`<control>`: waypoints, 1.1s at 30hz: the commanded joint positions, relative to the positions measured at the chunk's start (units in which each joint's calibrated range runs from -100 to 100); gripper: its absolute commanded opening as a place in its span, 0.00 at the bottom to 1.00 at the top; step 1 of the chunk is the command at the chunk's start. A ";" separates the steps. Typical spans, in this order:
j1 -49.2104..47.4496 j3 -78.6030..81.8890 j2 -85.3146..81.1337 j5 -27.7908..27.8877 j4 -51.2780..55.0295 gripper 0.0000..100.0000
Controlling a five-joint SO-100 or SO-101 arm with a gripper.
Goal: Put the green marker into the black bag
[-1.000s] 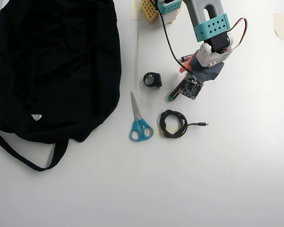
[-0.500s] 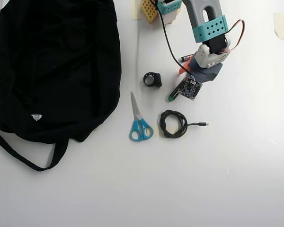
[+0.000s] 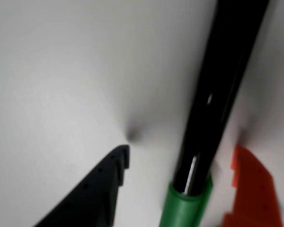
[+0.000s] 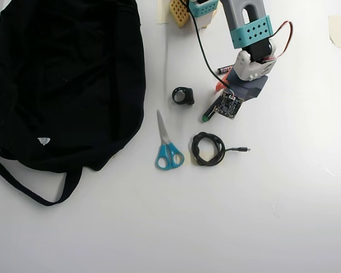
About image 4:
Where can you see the black fabric bag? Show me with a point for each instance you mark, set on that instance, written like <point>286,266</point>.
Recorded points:
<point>68,85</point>

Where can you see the camera circuit board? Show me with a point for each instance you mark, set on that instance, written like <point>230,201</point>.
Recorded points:
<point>227,105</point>

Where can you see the beige masking tape strip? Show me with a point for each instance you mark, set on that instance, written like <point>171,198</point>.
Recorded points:
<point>162,12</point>
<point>336,31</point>

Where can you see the yellow perforated base block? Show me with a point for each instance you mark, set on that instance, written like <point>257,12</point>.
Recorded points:
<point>178,12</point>

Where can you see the white grey teal robot arm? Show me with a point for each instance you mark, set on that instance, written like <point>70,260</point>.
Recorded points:
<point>250,31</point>

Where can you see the green black marker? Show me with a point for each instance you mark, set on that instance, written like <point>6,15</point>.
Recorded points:
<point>208,116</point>

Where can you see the black AAA battery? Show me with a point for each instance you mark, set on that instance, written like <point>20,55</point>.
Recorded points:
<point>224,69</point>

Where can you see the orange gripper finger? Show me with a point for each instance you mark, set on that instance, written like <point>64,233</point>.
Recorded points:
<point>220,85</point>

